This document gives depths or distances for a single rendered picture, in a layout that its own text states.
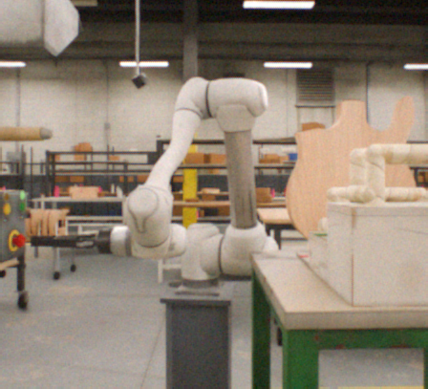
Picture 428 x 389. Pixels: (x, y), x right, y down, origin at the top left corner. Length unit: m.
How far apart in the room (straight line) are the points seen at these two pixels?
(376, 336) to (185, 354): 0.99
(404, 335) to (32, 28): 0.85
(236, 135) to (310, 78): 11.37
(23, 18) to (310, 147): 0.72
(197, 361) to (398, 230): 1.08
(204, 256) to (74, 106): 11.46
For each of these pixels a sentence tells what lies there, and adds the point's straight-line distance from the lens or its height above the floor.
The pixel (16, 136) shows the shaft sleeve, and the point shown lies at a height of 1.24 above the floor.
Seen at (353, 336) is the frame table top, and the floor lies 0.88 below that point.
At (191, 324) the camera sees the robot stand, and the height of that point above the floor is 0.60.
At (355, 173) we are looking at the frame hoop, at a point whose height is 1.16.
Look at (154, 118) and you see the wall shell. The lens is 12.12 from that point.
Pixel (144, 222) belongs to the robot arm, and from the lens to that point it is 0.92.
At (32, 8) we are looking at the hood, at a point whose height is 1.46.
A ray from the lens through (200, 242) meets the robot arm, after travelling 1.52.
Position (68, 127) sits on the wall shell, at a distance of 12.73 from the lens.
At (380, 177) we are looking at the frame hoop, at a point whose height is 1.15.
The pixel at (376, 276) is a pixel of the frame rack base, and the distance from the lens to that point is 0.72.
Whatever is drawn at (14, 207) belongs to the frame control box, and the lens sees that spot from 1.24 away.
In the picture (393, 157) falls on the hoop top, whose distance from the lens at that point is 0.73.
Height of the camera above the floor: 1.14
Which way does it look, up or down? 1 degrees up
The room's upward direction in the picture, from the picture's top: straight up
